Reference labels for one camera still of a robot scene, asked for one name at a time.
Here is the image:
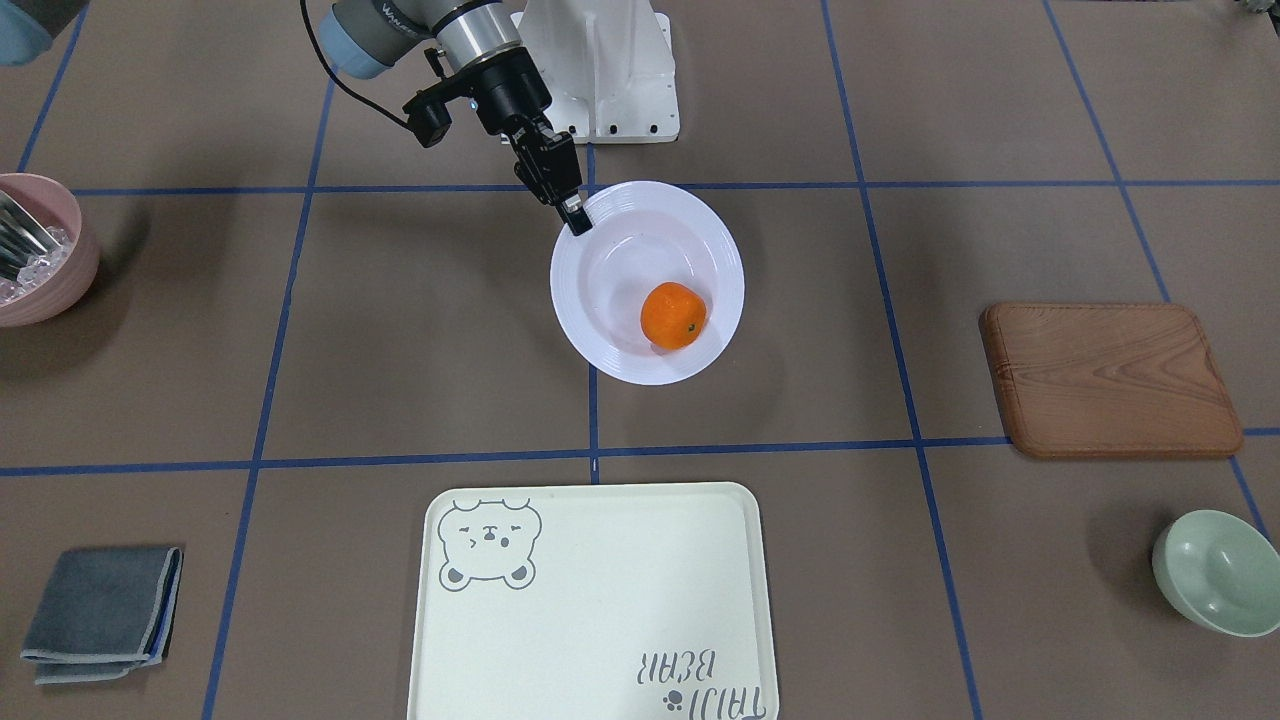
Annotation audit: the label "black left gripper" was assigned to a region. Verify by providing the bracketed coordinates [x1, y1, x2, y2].
[471, 47, 594, 237]

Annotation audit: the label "white round plate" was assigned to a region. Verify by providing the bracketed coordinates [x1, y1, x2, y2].
[550, 181, 745, 386]

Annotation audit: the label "orange fruit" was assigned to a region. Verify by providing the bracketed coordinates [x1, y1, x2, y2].
[640, 282, 708, 351]

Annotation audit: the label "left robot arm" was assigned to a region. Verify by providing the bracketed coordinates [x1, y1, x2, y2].
[300, 1, 593, 236]

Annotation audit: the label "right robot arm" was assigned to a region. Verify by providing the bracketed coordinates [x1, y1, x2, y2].
[1, 1, 88, 67]

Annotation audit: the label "cream bear serving tray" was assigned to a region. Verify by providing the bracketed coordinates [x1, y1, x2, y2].
[406, 482, 781, 719]

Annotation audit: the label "pink bowl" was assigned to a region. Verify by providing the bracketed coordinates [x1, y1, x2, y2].
[1, 173, 101, 328]

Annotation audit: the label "wooden cutting board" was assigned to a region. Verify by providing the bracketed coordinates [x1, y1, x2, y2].
[980, 302, 1244, 460]

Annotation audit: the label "clear plastic cups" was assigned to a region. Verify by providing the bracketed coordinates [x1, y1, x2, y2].
[1, 225, 76, 306]

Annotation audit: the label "folded grey cloth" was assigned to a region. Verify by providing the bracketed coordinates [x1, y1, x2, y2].
[20, 546, 184, 685]

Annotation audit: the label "light green bowl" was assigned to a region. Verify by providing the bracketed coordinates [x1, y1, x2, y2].
[1149, 509, 1279, 638]

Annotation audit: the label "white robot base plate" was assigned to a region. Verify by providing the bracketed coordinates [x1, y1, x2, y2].
[512, 1, 681, 145]

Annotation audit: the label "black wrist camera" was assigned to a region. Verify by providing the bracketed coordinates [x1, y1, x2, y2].
[402, 78, 474, 149]

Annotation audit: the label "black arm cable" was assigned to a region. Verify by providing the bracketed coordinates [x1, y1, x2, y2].
[300, 0, 413, 129]

